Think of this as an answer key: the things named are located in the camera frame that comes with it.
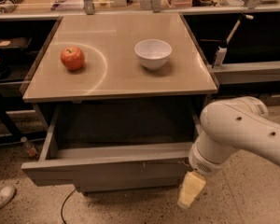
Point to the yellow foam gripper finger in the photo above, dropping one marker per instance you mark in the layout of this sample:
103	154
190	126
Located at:
191	187

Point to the grey top drawer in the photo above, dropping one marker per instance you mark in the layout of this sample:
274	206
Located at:
103	142

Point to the grey drawer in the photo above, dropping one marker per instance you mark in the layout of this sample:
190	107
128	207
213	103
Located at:
103	142
96	186

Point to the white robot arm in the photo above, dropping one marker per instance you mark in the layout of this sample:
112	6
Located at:
226	127

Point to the grey bottom drawer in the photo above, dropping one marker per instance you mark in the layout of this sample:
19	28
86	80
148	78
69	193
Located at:
96	186

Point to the grey drawer cabinet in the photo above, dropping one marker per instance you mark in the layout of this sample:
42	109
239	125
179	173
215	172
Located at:
112	73

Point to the white ceramic bowl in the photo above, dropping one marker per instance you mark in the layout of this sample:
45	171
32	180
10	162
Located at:
153	53

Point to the small plastic bottle on floor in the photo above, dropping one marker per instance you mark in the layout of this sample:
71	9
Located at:
29	147

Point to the red apple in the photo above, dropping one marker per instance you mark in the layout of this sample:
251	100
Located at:
72	58

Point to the white shoe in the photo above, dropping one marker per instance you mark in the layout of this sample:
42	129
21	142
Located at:
6	195

